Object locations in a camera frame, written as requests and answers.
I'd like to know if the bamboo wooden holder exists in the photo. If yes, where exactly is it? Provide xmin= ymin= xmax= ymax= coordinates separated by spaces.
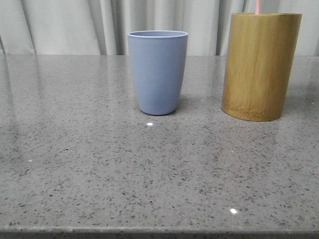
xmin=221 ymin=13 xmax=302 ymax=121

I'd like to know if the grey curtain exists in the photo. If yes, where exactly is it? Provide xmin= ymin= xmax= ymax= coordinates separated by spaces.
xmin=0 ymin=0 xmax=319 ymax=56

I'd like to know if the blue plastic cup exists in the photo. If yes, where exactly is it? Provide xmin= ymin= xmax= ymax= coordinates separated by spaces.
xmin=128 ymin=30 xmax=188 ymax=116

